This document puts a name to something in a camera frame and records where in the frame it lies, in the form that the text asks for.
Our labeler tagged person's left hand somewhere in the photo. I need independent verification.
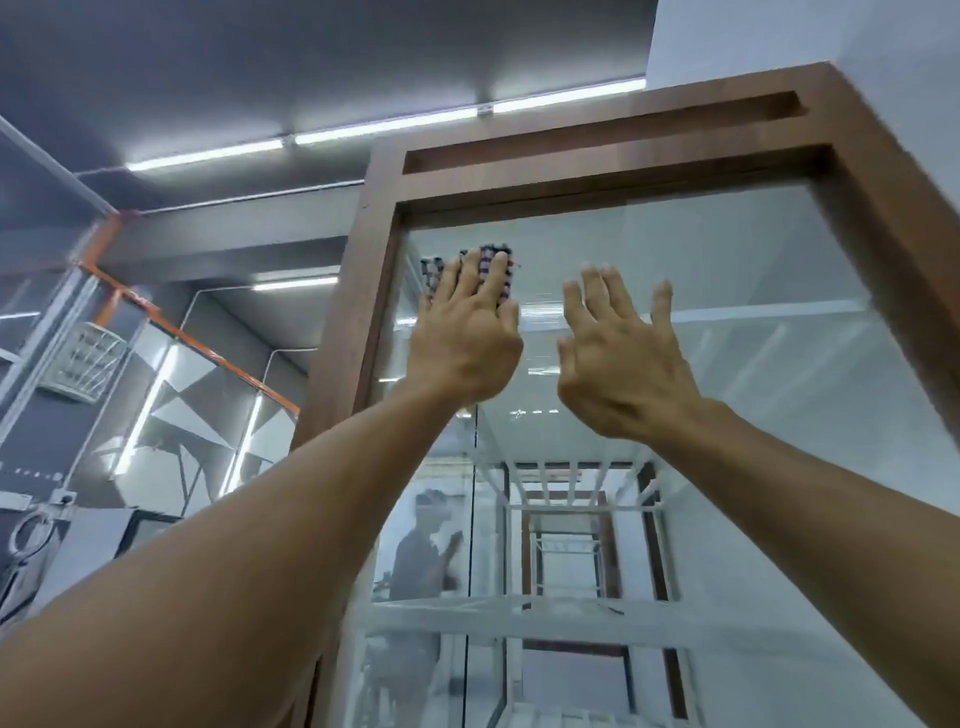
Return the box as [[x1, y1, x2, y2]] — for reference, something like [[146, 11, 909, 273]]
[[404, 249, 525, 410]]

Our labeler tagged person's right hand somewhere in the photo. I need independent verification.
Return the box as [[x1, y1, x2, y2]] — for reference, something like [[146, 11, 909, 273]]
[[556, 262, 733, 444]]

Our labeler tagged blue white checkered cloth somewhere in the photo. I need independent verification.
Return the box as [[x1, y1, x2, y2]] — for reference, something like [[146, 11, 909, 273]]
[[419, 242, 520, 301]]

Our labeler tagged wooden glass display cabinet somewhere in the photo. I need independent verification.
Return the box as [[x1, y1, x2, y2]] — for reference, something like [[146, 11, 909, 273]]
[[288, 61, 960, 728]]

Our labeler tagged person's left forearm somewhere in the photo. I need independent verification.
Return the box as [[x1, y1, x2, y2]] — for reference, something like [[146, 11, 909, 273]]
[[0, 374, 481, 728]]

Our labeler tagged person's right forearm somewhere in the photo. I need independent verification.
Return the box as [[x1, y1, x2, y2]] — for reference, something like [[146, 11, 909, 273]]
[[652, 401, 960, 728]]

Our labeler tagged ceiling light tube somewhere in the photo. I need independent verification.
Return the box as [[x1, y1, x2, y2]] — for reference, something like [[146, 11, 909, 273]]
[[492, 77, 648, 115], [294, 107, 479, 146], [125, 138, 286, 172], [251, 275, 340, 292]]

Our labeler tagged orange handrail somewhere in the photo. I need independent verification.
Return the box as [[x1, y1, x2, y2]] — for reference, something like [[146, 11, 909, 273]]
[[78, 213, 301, 415]]

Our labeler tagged vertical wall light strip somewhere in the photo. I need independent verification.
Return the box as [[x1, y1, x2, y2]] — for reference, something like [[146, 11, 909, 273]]
[[112, 344, 178, 478], [224, 393, 264, 489]]

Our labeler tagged white wire basket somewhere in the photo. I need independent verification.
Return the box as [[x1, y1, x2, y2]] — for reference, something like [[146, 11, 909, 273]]
[[37, 322, 129, 404]]

